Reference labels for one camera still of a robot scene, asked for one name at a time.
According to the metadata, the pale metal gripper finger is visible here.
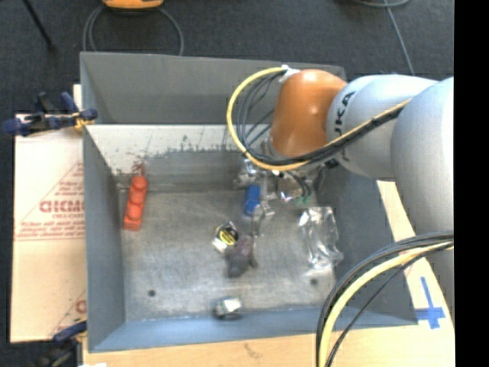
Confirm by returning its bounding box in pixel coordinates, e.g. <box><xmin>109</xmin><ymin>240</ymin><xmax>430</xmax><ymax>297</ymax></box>
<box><xmin>233</xmin><ymin>158</ymin><xmax>262</xmax><ymax>190</ymax></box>
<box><xmin>250</xmin><ymin>201</ymin><xmax>276</xmax><ymax>241</ymax></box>

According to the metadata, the blue cylinder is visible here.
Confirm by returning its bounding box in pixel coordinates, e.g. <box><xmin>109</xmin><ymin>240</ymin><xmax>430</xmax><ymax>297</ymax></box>
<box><xmin>242</xmin><ymin>183</ymin><xmax>263</xmax><ymax>218</ymax></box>

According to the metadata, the yellow and black tape measure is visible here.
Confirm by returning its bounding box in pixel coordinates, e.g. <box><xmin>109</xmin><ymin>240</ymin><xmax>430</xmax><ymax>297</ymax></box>
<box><xmin>212</xmin><ymin>221</ymin><xmax>241</xmax><ymax>253</ymax></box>

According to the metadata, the grey-purple toy animal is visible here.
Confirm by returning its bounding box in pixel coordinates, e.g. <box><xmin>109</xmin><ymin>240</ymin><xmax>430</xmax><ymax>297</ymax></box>
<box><xmin>225</xmin><ymin>235</ymin><xmax>259</xmax><ymax>279</ymax></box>

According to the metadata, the clear plastic packet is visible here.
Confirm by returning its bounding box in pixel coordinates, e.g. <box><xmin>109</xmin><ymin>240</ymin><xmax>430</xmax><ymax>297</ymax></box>
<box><xmin>297</xmin><ymin>205</ymin><xmax>345</xmax><ymax>271</ymax></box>

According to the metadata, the small grey-green toy car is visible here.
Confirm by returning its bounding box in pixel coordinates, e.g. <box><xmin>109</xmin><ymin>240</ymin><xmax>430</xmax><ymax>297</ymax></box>
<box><xmin>212</xmin><ymin>296</ymin><xmax>244</xmax><ymax>321</ymax></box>

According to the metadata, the grey metal bin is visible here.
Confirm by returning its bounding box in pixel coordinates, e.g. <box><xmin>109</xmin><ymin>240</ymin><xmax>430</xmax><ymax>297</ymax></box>
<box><xmin>79</xmin><ymin>50</ymin><xmax>419</xmax><ymax>353</ymax></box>

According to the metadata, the orange studded toy block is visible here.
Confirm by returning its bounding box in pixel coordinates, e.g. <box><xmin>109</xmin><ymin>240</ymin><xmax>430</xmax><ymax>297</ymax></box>
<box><xmin>122</xmin><ymin>174</ymin><xmax>150</xmax><ymax>232</ymax></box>

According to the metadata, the cardboard board with red print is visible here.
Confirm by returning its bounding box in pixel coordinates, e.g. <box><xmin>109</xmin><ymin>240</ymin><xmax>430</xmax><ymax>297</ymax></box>
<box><xmin>9</xmin><ymin>83</ymin><xmax>89</xmax><ymax>344</ymax></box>

